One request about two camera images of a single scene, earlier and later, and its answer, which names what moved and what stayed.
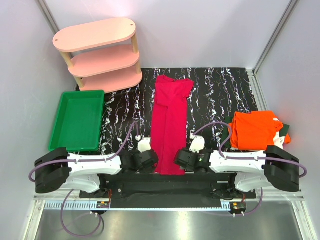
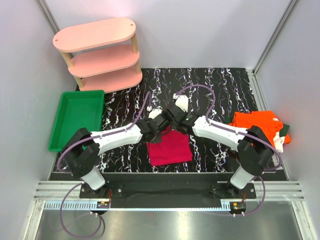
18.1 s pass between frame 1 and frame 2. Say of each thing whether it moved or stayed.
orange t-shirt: stayed
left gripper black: moved
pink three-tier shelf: stayed
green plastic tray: stayed
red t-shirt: moved
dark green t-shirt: stayed
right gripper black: moved
